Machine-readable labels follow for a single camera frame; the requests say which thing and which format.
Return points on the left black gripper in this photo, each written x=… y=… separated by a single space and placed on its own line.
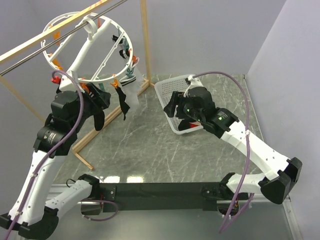
x=101 y=100

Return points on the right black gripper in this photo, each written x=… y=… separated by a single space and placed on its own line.
x=177 y=98

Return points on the white round clip hanger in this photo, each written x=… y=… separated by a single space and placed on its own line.
x=121 y=42

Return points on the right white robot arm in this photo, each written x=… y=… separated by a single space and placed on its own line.
x=279 y=174

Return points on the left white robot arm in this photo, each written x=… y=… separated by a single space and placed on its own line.
x=33 y=216

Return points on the black striped sock at left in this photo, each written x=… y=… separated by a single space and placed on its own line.
x=99 y=120

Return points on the black beige red sock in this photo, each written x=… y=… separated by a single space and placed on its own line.
x=189 y=125

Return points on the white plastic mesh basket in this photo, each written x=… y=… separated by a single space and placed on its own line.
x=164 y=89

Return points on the white striped hanging sock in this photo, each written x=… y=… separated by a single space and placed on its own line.
x=130 y=87

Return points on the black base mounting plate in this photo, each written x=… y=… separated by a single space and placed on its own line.
x=167 y=196

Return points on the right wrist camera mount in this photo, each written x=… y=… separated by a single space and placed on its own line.
x=192 y=82

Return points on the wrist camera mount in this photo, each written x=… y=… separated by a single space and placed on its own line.
x=63 y=82
x=192 y=82

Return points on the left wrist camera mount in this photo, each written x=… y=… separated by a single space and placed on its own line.
x=63 y=82

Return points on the wooden rack frame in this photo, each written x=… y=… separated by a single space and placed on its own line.
x=41 y=37

